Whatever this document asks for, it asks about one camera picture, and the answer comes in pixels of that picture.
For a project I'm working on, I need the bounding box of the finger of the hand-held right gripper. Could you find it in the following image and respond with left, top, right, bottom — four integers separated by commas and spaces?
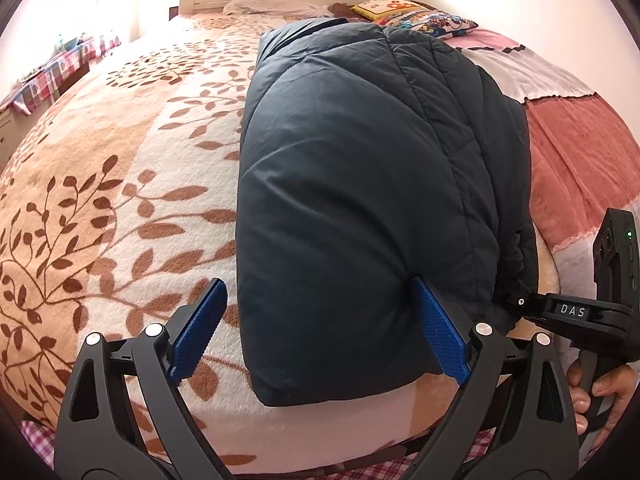
499, 292, 548, 327

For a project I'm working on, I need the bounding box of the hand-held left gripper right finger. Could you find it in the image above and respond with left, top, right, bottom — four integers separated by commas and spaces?
405, 277, 581, 480

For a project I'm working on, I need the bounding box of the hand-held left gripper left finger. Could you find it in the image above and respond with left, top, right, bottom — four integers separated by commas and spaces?
54, 277, 229, 480

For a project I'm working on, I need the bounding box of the dark teal quilted jacket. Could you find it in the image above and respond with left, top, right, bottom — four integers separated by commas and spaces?
235, 17, 538, 407

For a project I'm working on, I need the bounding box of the person's right hand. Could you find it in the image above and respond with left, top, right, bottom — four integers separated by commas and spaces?
567, 359, 636, 435

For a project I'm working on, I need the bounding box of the leaf print fleece blanket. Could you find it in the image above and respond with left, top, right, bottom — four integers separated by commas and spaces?
0, 10, 571, 476

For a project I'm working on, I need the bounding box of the pink and red patchwork quilt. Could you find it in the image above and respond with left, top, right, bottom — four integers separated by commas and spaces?
450, 27, 640, 311

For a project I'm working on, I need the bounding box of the white drawer cabinet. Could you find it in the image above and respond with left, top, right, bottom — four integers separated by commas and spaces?
0, 110, 17, 153

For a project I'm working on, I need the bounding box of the pink plaid tablecloth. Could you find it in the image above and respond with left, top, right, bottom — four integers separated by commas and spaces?
0, 32, 122, 117

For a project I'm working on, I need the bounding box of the cartoon print pillow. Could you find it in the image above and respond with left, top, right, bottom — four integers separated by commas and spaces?
375, 10, 478, 41

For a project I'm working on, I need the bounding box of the yellow printed cushion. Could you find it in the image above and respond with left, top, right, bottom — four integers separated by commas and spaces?
351, 0, 427, 23

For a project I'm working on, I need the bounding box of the white crumpled cloth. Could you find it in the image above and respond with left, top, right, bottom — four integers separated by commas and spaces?
222, 0, 331, 17

